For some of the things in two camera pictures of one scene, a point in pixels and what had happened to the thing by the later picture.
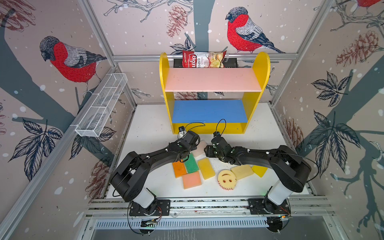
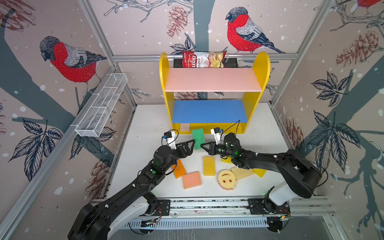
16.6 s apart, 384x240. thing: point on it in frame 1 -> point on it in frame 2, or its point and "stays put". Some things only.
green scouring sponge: [191, 164] -> [198, 135]
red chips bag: [203, 59] stays put
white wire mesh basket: [92, 124] stays put
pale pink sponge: [200, 148] -> [184, 127]
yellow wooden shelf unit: [202, 100] stays put
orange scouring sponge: [179, 168] stays put
